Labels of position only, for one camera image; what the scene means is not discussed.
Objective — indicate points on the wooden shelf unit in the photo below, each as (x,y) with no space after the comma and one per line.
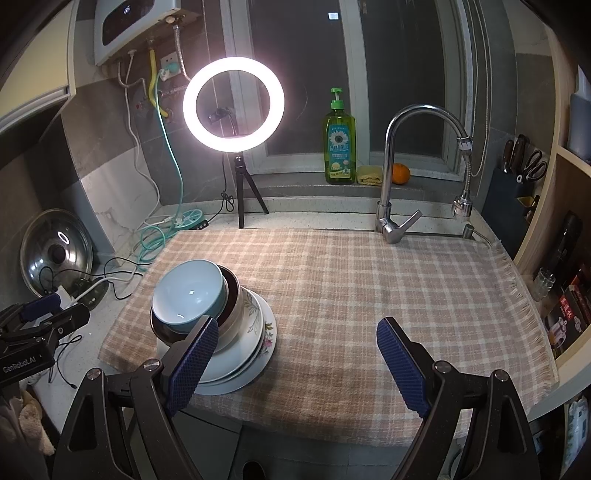
(561,184)

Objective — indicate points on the window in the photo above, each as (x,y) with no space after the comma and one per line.
(300,69)

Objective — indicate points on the chrome kitchen faucet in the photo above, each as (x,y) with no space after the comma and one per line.
(392,230)

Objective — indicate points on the red printed box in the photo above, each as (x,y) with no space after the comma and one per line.
(570,314)

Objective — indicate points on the wall cabinet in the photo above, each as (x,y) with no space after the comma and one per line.
(32,60)

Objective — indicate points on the dark round power strip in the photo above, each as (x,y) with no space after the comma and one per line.
(94,293)

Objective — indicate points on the beige plaid cloth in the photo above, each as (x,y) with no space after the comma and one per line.
(346,300)

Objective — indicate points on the stainless steel bowl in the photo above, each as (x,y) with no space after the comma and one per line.
(233,304)

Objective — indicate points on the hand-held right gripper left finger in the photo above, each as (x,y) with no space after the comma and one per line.
(194,364)

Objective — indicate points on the green dish soap bottle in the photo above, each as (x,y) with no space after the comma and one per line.
(339,152)

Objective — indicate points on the dark knife holder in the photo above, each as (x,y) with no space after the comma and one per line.
(503,207)

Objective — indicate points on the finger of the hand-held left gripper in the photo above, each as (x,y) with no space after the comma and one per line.
(41,307)
(69,318)

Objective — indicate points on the white water heater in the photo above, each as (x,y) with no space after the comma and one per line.
(134,27)

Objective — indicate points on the teal round power strip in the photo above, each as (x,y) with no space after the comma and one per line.
(191,219)

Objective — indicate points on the metal flexible pipe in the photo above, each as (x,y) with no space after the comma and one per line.
(180,50)

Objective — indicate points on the kitchen knife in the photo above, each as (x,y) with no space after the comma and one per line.
(515,154)

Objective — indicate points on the white patterned plate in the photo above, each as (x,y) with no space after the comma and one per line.
(221,386)

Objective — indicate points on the clear glass cup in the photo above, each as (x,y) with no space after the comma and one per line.
(544,284)

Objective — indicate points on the pink floral deep plate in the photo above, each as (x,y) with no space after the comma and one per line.
(253,365)
(268,341)

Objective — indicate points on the white power adapter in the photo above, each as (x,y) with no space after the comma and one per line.
(65,294)

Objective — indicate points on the glass pot lid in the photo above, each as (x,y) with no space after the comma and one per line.
(55,254)

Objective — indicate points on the white wall socket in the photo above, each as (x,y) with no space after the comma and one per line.
(168,60)

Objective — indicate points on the kitchen scissors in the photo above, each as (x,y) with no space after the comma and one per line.
(533,166)

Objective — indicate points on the white leaf print plate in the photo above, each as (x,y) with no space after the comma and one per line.
(251,307)

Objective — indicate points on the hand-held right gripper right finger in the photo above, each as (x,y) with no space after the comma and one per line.
(401,364)

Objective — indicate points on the black bottle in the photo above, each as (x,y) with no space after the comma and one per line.
(568,244)

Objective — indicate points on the white plastic jug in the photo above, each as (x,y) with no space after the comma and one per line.
(579,424)

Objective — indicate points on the chrome sink knob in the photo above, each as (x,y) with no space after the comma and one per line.
(469,230)

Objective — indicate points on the yellow dish cloth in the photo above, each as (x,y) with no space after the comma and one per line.
(368,175)

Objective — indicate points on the orange fruit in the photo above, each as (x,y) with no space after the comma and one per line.
(400,174)

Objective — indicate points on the person's left hand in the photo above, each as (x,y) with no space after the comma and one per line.
(30,415)

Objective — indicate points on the light blue bowl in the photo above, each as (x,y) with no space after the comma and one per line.
(189,290)

